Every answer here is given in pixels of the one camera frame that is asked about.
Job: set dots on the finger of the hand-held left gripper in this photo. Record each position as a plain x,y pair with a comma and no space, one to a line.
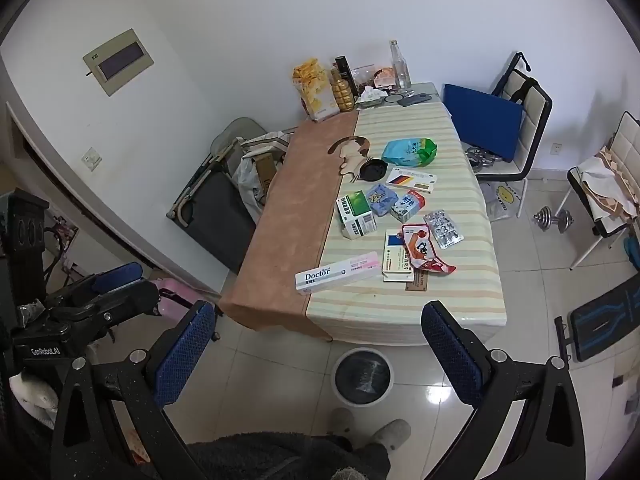
117,275
135,301

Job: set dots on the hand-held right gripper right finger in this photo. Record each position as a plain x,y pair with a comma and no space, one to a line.
450,355

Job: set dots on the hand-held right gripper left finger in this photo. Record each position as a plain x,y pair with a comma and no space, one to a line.
185,355

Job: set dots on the white bin with black bag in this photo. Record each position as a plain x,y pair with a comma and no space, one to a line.
362,375

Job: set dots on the white blue medicine box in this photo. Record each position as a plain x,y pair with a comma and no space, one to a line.
394,260

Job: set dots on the red snack packet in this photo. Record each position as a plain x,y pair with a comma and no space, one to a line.
419,246

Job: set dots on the silver blister pack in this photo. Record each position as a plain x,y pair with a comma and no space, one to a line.
444,229

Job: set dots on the white pink toothpaste box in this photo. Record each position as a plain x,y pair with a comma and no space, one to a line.
340,271

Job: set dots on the blue orange small box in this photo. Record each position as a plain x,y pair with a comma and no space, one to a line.
406,205

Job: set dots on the green white medicine box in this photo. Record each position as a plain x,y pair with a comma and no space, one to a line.
356,212

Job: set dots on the blue bear print packet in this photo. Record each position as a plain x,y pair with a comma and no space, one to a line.
380,199

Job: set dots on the white box with flag stripes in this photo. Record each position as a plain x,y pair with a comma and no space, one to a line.
412,180

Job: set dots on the blue green plastic bag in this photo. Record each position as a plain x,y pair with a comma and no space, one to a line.
407,151

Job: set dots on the small brown card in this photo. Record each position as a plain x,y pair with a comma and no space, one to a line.
419,283

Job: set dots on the grey slipper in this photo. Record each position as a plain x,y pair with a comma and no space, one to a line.
342,422
392,435

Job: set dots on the black panel with oval holes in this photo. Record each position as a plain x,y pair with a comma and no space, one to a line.
22,230

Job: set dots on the grey folding chair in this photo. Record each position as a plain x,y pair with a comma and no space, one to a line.
215,210

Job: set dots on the person's dark grey clothing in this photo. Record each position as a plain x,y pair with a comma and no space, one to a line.
280,457

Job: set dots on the white plastic bag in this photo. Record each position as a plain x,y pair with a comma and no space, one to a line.
247,182

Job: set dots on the white bag with yellow circle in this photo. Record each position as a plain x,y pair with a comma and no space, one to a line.
505,200

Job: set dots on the metal dumbbell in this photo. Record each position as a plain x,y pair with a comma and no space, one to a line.
552,219

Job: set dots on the cardboard box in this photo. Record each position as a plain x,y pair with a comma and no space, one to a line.
265,167

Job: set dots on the brown tablecloth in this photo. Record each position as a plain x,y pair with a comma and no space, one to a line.
295,195

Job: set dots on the black round pouch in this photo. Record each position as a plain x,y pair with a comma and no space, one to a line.
372,169

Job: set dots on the checked cloth bag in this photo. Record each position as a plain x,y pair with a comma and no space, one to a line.
270,140

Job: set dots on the blue object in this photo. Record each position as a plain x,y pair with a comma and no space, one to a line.
632,252

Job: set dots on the beige electrical panel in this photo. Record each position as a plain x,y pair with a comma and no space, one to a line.
120,60

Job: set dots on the cat shaped mat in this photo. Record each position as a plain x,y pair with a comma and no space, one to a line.
352,151

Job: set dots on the striped tablecloth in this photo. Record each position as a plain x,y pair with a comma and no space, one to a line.
450,125

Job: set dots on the grey phone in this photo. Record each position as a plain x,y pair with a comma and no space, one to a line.
416,99

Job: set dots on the round small mirror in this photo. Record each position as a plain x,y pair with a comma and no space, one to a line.
394,98

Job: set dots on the yellow snack bag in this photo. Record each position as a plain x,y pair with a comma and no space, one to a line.
315,90

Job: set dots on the crumpled white tissue pack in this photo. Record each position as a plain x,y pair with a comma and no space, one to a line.
370,96

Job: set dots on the gold bottle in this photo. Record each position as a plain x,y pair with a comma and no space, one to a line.
342,92

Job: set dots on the orange snack packet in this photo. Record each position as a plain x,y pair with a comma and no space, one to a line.
385,77

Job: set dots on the clear glass bottle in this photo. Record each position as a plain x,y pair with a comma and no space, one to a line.
400,70

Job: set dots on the clear plastic food bag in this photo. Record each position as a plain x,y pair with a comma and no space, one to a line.
365,76

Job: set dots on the black tube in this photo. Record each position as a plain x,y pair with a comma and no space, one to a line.
344,66

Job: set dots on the wall switch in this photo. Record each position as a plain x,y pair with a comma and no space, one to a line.
92,158

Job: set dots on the wall socket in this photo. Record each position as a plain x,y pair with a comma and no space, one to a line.
556,148

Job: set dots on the white chair with black frame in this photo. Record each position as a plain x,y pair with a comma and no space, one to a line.
625,135
535,110

